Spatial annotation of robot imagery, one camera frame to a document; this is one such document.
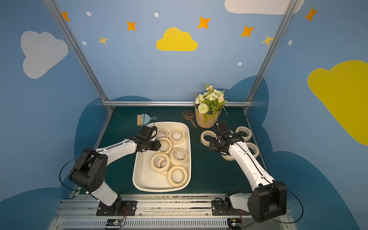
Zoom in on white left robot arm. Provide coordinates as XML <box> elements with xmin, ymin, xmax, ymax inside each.
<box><xmin>69</xmin><ymin>126</ymin><xmax>161</xmax><ymax>209</ymax></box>

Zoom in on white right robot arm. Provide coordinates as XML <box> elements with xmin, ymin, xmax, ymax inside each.
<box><xmin>209</xmin><ymin>121</ymin><xmax>288</xmax><ymax>223</ymax></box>

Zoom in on white plastic storage box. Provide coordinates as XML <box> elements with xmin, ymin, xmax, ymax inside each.
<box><xmin>133</xmin><ymin>122</ymin><xmax>192</xmax><ymax>193</ymax></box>

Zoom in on blue dustpan with brush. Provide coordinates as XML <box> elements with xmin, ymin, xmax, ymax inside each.
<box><xmin>137</xmin><ymin>114</ymin><xmax>157</xmax><ymax>126</ymax></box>

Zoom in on beige ribbed flower pot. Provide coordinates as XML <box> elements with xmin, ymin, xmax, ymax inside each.
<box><xmin>195</xmin><ymin>105</ymin><xmax>223</xmax><ymax>128</ymax></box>

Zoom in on green table mat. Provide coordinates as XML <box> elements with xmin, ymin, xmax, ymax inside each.
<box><xmin>99</xmin><ymin>107</ymin><xmax>252</xmax><ymax>195</ymax></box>

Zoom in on white and green artificial flowers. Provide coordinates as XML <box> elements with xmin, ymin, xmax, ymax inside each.
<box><xmin>193</xmin><ymin>84</ymin><xmax>228</xmax><ymax>115</ymax></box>

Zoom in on brown slotted litter scoop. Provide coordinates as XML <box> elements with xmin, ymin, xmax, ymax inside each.
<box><xmin>182</xmin><ymin>109</ymin><xmax>197</xmax><ymax>128</ymax></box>

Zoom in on right green circuit board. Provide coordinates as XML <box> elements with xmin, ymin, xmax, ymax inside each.
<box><xmin>227</xmin><ymin>218</ymin><xmax>242</xmax><ymax>230</ymax></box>

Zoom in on green circuit board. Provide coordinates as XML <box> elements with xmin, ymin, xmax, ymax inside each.
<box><xmin>105</xmin><ymin>218</ymin><xmax>125</xmax><ymax>228</ymax></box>
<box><xmin>227</xmin><ymin>218</ymin><xmax>242</xmax><ymax>230</ymax></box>

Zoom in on left green circuit board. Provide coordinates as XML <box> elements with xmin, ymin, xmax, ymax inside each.
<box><xmin>105</xmin><ymin>218</ymin><xmax>125</xmax><ymax>228</ymax></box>

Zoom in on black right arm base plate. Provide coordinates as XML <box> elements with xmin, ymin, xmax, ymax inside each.
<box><xmin>211</xmin><ymin>199</ymin><xmax>250</xmax><ymax>216</ymax></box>

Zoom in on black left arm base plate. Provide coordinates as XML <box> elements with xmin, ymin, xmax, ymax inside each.
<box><xmin>96</xmin><ymin>200</ymin><xmax>138</xmax><ymax>216</ymax></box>

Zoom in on aluminium rail frame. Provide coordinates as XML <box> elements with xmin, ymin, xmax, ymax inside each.
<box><xmin>48</xmin><ymin>194</ymin><xmax>297</xmax><ymax>230</ymax></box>

